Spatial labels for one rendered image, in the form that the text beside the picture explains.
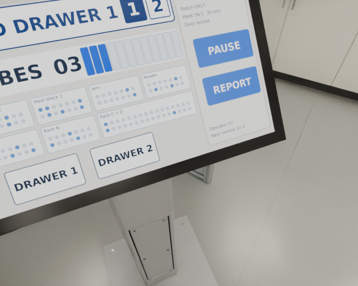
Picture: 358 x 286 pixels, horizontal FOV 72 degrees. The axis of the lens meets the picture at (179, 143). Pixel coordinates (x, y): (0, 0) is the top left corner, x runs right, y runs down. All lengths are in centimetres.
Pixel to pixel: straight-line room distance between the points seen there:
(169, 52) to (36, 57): 18
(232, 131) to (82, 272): 115
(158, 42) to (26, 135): 22
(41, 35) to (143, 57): 13
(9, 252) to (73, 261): 35
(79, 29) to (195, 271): 112
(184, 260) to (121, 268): 30
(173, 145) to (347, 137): 184
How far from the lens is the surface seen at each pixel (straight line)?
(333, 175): 183
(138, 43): 39
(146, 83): 38
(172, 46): 40
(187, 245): 133
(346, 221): 167
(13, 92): 39
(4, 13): 41
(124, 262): 133
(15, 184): 39
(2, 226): 42
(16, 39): 40
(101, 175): 37
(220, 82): 41
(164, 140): 38
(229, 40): 43
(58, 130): 37
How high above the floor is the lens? 128
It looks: 47 degrees down
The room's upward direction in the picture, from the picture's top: 1 degrees counter-clockwise
